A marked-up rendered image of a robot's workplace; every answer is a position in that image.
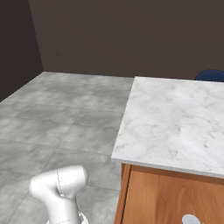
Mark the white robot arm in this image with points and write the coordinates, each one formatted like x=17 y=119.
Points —
x=62 y=189

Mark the dark blue stool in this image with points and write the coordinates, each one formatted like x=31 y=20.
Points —
x=210 y=75

